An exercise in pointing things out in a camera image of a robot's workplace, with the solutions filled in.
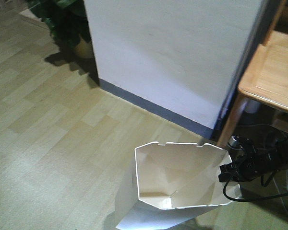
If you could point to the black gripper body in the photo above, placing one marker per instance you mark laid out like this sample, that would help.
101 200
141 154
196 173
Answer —
250 164

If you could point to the white plastic trash bin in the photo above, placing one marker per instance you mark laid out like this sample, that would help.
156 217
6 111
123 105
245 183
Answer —
167 184

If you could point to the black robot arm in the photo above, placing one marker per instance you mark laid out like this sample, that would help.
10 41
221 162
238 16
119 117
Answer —
282 147

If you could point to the wooden desk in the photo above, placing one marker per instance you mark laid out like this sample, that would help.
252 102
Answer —
266 78

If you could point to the green potted plant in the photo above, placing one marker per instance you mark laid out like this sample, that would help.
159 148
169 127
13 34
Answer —
67 22

